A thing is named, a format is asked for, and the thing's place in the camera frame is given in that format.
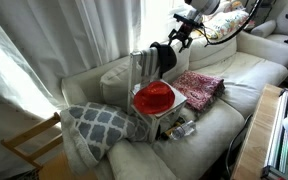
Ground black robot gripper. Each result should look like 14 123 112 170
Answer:
168 13 203 52

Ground dark grey fedora hat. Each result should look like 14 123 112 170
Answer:
150 42 177 78

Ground red sequin hat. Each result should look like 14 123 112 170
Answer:
133 81 175 114

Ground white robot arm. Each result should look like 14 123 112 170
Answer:
168 0 220 52

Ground striped cloth on chair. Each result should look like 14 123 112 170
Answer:
140 47 158 83

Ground cream fabric sofa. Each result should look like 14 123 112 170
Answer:
60 32 288 180

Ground yellow black object under chair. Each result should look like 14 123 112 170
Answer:
160 117 185 140

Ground floral cushion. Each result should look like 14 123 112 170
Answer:
204 10 249 40

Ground red patterned folded blanket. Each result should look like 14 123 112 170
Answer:
172 70 225 112

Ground cream back cushion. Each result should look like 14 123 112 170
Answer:
100 62 129 110

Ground clear plastic water bottle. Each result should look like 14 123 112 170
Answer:
170 121 196 140

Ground grey white patterned pillow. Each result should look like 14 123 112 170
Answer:
60 102 149 173

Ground light wooden table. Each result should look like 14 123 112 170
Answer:
231 84 281 180

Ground white curtain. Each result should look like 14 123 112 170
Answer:
0 0 187 180

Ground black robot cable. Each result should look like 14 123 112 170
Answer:
200 0 263 47

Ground wooden folding chair frame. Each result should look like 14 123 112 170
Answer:
0 112 63 169

